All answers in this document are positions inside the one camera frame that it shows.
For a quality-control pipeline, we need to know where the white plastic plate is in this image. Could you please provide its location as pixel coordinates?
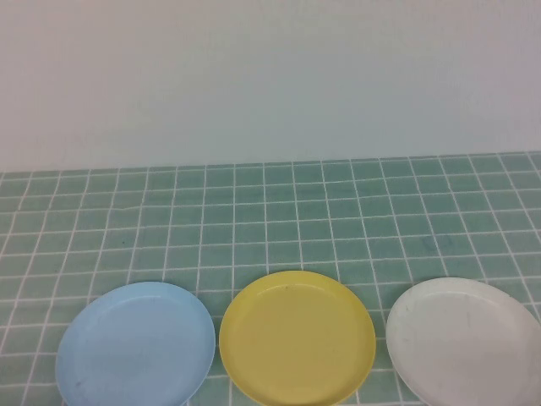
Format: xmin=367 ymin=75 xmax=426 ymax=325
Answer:
xmin=385 ymin=277 xmax=541 ymax=406

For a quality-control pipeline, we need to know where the yellow plastic plate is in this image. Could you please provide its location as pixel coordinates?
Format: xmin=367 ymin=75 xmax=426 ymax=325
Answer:
xmin=218 ymin=270 xmax=377 ymax=406

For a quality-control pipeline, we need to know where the light blue plastic plate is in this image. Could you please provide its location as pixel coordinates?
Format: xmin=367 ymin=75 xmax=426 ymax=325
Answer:
xmin=54 ymin=281 xmax=217 ymax=406

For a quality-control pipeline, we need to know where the green white checked tablecloth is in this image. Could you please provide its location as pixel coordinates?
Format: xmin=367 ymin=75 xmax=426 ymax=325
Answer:
xmin=0 ymin=152 xmax=541 ymax=406

